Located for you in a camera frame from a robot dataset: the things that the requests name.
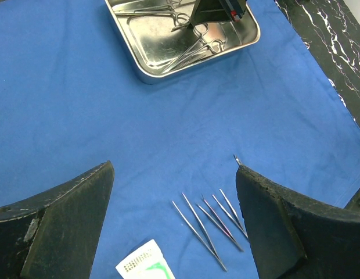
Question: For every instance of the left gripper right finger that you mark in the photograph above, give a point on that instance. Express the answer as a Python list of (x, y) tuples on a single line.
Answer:
[(294, 236)]

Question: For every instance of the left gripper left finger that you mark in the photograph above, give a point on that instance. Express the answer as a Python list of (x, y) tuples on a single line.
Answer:
[(55, 234)]

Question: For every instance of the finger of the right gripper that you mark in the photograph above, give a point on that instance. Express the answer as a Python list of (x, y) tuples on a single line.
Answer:
[(211, 11)]

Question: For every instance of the steel forceps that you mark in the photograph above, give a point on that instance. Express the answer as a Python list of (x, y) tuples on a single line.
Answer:
[(231, 213), (202, 236), (216, 220)]

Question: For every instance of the metal instrument tray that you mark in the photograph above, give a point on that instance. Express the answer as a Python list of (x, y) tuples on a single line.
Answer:
[(151, 46)]

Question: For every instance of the steel hemostat clamp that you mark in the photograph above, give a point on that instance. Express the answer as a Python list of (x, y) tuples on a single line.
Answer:
[(237, 160)]

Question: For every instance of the white suture packet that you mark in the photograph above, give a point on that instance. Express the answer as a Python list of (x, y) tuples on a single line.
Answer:
[(145, 262)]

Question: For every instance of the blue surgical drape cloth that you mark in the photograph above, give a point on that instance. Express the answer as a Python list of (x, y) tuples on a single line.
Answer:
[(69, 100)]

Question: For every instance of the steel surgical scissors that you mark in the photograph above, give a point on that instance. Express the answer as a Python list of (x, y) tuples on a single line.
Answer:
[(180, 19)]

